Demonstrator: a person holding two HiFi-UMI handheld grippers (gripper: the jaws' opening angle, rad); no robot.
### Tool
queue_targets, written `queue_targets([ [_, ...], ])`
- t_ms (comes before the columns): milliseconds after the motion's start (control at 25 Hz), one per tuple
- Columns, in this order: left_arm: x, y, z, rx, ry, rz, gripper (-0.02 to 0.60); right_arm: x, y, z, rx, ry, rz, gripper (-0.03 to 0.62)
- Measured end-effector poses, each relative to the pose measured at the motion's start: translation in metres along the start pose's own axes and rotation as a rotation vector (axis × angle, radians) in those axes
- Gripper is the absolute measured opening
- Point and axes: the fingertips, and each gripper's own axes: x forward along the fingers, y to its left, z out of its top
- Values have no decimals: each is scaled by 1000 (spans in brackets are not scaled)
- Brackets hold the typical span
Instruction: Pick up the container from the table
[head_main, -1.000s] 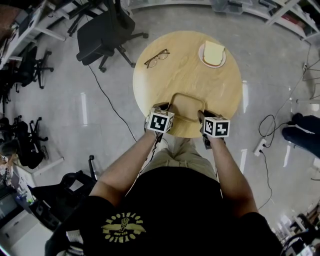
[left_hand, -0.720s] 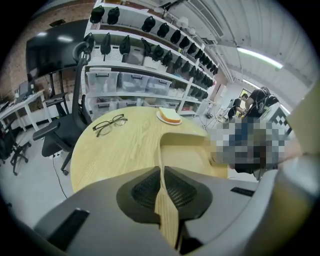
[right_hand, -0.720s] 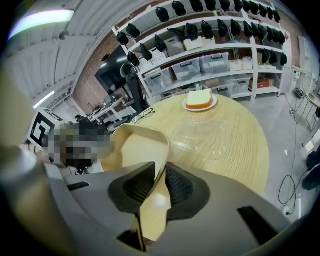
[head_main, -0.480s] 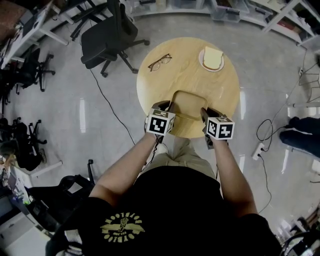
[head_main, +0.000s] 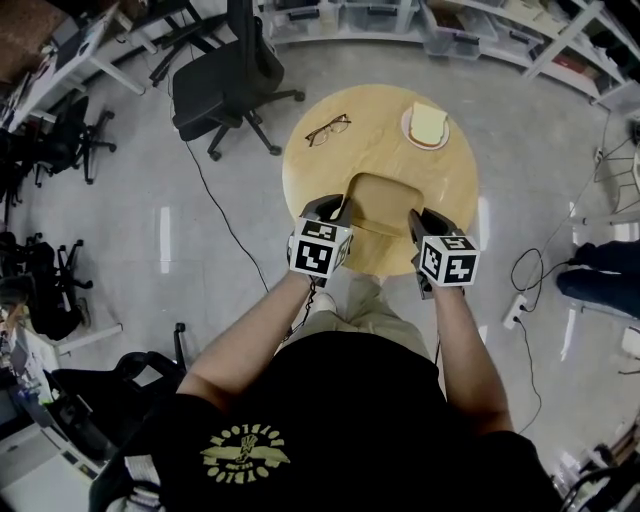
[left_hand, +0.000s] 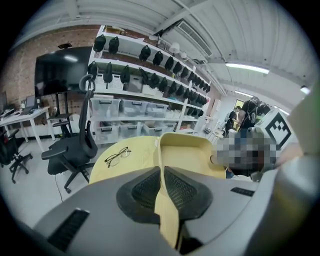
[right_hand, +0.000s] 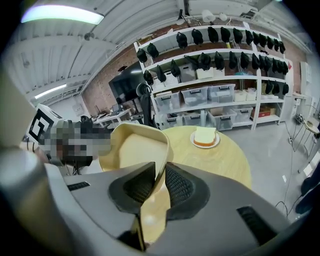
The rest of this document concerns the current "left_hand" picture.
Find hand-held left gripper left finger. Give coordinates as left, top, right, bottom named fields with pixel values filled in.
left=33, top=166, right=176, bottom=256

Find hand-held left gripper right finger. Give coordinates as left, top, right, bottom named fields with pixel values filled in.
left=163, top=166, right=261, bottom=255

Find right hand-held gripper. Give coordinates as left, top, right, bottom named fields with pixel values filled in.
left=247, top=108, right=294, bottom=152

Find person's right forearm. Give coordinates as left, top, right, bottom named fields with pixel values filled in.
left=274, top=143, right=305, bottom=168

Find black-rimmed eyeglasses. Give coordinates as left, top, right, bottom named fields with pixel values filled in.
left=104, top=147, right=132, bottom=168

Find high-back black office chair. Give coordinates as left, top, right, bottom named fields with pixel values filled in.
left=40, top=74, right=99, bottom=194

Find ceiling light tube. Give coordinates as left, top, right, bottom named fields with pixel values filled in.
left=224, top=61, right=270, bottom=75

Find black television stand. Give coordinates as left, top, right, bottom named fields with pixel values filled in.
left=46, top=91, right=74, bottom=139

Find small black office chair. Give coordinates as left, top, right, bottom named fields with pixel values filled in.
left=0, top=128, right=34, bottom=184

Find row of clear storage bins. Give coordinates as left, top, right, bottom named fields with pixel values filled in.
left=89, top=96, right=179, bottom=145

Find white desk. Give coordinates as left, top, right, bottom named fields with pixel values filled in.
left=0, top=106, right=51, bottom=149

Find white shelving unit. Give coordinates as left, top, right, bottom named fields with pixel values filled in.
left=86, top=24, right=213, bottom=146

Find ceiling air vent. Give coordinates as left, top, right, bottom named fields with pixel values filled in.
left=174, top=20, right=214, bottom=58

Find laptop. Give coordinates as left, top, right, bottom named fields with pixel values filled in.
left=20, top=94, right=38, bottom=116

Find black television screen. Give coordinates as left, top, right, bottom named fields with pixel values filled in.
left=34, top=46, right=94, bottom=98

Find row of black caps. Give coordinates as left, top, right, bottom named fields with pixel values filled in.
left=87, top=34, right=212, bottom=119

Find black floor cable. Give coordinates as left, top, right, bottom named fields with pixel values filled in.
left=54, top=173, right=64, bottom=202

